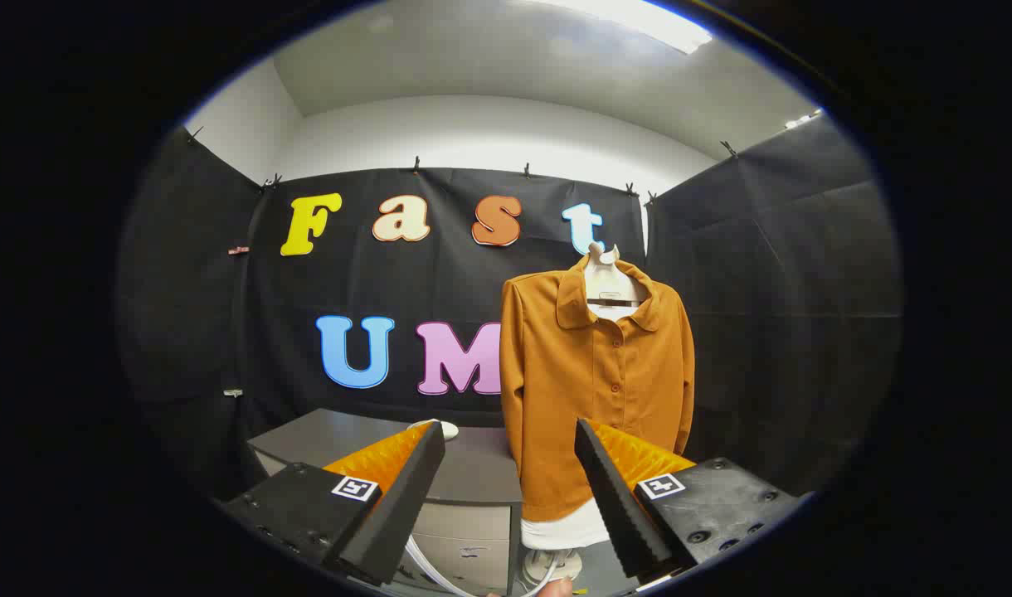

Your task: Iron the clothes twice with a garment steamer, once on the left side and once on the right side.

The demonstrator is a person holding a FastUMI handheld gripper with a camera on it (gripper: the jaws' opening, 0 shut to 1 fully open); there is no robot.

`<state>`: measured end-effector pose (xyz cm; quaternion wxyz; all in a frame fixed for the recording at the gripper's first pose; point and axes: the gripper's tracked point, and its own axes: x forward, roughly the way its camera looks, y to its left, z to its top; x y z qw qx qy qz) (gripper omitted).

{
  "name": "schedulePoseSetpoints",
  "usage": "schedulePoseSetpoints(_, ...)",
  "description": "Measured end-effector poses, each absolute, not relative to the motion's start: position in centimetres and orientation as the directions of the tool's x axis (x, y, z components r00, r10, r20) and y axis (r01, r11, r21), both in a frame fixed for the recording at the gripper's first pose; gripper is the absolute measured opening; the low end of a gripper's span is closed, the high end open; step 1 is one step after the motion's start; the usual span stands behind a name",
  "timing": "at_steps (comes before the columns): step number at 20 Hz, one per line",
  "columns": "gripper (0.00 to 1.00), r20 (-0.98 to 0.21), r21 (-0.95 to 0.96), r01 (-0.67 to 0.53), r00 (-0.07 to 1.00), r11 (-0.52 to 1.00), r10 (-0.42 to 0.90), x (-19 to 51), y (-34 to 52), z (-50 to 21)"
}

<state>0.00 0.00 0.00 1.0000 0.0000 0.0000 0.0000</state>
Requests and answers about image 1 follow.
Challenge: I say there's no white garment steamer hose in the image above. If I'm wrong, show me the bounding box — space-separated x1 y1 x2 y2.
402 535 558 597

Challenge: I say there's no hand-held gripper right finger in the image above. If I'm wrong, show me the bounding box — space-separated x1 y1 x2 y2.
574 418 805 581

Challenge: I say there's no row of black cloth clips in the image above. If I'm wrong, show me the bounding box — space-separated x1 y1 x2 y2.
187 124 739 204

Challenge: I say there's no long ceiling light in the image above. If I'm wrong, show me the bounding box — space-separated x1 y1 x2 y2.
547 0 714 55

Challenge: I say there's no orange button-up shirt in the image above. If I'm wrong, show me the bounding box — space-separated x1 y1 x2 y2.
499 257 696 523

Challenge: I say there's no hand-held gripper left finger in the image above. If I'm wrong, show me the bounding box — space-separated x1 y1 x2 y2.
224 420 446 587

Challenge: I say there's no grey drawer cabinet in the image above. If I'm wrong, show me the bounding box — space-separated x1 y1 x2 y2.
247 408 523 596

